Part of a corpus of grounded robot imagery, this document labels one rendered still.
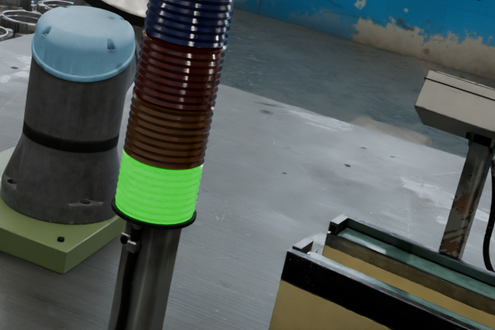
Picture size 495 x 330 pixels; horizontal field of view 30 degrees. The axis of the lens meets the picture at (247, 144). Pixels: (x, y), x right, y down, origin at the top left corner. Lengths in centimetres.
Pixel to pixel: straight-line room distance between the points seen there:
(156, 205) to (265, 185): 76
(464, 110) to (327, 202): 38
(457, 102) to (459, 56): 535
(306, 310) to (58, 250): 30
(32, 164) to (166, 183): 47
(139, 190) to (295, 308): 32
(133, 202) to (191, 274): 45
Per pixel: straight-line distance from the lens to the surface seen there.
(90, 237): 110
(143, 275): 71
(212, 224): 125
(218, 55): 64
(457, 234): 115
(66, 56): 106
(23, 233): 108
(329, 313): 92
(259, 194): 138
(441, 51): 646
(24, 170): 112
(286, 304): 94
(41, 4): 339
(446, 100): 110
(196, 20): 62
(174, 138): 64
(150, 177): 66
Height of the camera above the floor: 132
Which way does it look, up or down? 19 degrees down
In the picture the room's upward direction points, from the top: 12 degrees clockwise
